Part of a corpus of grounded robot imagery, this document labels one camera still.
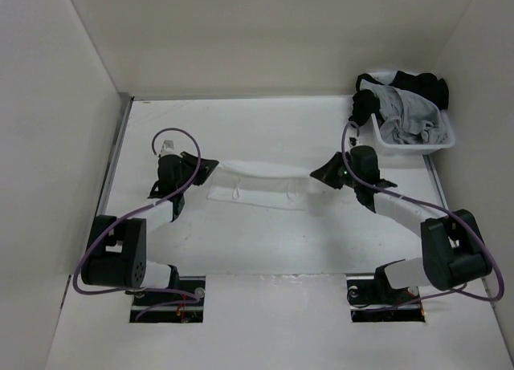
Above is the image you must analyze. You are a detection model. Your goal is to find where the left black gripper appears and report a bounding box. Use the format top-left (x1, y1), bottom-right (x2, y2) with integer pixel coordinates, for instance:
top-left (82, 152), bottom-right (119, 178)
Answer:
top-left (177, 152), bottom-right (218, 193)

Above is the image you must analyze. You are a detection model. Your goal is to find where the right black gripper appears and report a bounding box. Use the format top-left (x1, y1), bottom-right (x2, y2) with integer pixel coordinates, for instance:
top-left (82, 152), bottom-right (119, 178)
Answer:
top-left (310, 152), bottom-right (361, 189)

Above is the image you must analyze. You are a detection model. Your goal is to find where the white tank top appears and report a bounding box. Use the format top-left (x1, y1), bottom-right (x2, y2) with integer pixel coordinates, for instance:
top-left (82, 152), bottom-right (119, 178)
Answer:
top-left (207, 160), bottom-right (324, 211)

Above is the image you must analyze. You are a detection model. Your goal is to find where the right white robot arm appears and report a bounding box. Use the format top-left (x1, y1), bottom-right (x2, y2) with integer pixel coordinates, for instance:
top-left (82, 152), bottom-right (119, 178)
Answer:
top-left (310, 145), bottom-right (492, 291)

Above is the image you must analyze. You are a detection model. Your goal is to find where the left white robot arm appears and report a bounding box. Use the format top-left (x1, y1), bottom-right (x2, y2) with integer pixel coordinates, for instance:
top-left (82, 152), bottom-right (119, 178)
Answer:
top-left (80, 152), bottom-right (219, 305)

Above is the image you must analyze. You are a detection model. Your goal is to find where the black tank top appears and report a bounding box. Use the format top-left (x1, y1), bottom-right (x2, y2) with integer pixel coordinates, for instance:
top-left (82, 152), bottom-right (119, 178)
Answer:
top-left (349, 71), bottom-right (449, 127)

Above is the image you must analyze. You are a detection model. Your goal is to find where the grey tank top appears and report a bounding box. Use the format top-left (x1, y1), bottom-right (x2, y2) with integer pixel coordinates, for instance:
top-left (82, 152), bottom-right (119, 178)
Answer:
top-left (366, 85), bottom-right (447, 144)

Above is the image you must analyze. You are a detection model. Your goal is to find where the white plastic basket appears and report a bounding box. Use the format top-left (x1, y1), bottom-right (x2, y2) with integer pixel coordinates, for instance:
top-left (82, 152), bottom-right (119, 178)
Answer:
top-left (358, 73), bottom-right (455, 155)

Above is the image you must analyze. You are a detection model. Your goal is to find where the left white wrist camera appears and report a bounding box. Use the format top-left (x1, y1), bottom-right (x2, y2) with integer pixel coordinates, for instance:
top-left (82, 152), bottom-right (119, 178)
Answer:
top-left (159, 140), bottom-right (175, 157)

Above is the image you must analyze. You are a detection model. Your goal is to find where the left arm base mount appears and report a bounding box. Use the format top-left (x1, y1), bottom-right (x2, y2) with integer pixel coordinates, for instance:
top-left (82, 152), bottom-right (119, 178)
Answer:
top-left (129, 276), bottom-right (206, 324)

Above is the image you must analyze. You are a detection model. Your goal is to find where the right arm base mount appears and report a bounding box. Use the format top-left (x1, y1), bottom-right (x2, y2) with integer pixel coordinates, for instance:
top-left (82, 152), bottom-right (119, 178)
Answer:
top-left (346, 266), bottom-right (425, 323)

